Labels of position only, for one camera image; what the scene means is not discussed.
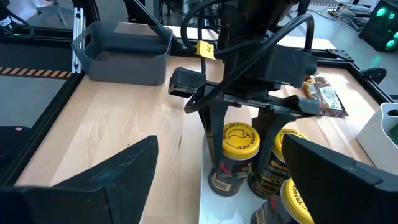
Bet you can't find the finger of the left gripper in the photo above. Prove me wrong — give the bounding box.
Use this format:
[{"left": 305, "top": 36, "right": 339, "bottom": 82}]
[
  {"left": 251, "top": 109, "right": 300, "bottom": 180},
  {"left": 198, "top": 98, "right": 230, "bottom": 180}
]

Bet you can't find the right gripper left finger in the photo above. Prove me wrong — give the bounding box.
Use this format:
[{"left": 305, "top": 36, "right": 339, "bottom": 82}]
[{"left": 0, "top": 135, "right": 159, "bottom": 224}]

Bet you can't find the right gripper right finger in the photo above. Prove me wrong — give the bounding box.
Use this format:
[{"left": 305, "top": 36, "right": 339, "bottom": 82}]
[{"left": 281, "top": 133, "right": 398, "bottom": 224}]

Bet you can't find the yellow-lid dark spice jar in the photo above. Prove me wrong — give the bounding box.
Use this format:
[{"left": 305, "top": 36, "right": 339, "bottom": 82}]
[
  {"left": 248, "top": 128, "right": 308, "bottom": 200},
  {"left": 251, "top": 177, "right": 315, "bottom": 224},
  {"left": 208, "top": 121, "right": 261, "bottom": 197}
]

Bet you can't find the orange-brown snack packet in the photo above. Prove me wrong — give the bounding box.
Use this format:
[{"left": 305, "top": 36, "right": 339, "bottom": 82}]
[{"left": 303, "top": 75, "right": 348, "bottom": 118}]

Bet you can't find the grey plastic bin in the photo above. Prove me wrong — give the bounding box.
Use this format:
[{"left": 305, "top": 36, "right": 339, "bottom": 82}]
[{"left": 70, "top": 21, "right": 174, "bottom": 86}]

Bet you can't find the black computer with green lights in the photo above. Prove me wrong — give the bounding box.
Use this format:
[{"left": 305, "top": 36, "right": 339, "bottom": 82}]
[{"left": 359, "top": 0, "right": 398, "bottom": 52}]

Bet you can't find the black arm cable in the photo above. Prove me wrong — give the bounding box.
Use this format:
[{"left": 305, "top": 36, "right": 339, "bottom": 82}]
[{"left": 180, "top": 0, "right": 315, "bottom": 114}]

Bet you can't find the yellow cable tag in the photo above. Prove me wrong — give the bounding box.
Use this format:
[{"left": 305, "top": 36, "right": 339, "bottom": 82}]
[{"left": 195, "top": 40, "right": 217, "bottom": 60}]

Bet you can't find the black table frame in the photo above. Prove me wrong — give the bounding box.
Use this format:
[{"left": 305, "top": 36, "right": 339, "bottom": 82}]
[{"left": 0, "top": 0, "right": 398, "bottom": 187}]

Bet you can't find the silver aluminium bracket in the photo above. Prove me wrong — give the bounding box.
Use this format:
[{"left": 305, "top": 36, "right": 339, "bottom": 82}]
[{"left": 72, "top": 7, "right": 85, "bottom": 75}]

